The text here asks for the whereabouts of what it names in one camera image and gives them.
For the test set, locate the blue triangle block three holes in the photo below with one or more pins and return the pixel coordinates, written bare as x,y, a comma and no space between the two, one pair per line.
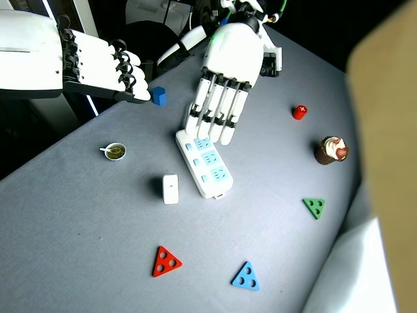
245,286

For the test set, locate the small white bowl with spoon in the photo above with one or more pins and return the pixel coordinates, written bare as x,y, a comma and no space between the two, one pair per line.
115,151

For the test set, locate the black round bin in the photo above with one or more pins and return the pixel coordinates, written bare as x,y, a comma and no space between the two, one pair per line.
153,39

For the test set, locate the white backdrop board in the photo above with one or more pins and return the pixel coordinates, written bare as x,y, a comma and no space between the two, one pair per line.
352,267

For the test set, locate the white plug adapter block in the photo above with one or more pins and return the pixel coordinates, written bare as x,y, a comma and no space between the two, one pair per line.
170,189

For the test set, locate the red cylinder with white cross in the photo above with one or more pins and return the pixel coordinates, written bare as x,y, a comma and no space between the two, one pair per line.
299,112

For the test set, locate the brown board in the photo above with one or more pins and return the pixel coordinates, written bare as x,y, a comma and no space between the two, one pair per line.
387,130

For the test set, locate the grey table cloth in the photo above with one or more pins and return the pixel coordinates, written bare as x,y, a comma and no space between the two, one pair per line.
97,212

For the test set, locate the white power strip blue sockets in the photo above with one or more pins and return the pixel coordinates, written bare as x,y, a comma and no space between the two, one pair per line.
198,176

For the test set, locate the green triangle block three holes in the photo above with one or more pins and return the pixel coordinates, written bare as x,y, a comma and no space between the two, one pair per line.
314,210

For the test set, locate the toy chocolate cupcake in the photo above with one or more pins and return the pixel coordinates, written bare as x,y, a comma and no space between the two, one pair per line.
329,151

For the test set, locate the blue cube block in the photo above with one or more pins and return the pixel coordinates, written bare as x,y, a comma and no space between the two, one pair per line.
159,96

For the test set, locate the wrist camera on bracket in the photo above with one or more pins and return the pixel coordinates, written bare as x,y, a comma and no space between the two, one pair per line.
272,62

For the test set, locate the red triangle block three holes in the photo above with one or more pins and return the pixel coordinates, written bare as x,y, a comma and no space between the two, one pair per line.
157,261

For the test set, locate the white box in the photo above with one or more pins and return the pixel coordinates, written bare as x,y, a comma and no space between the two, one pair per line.
146,9

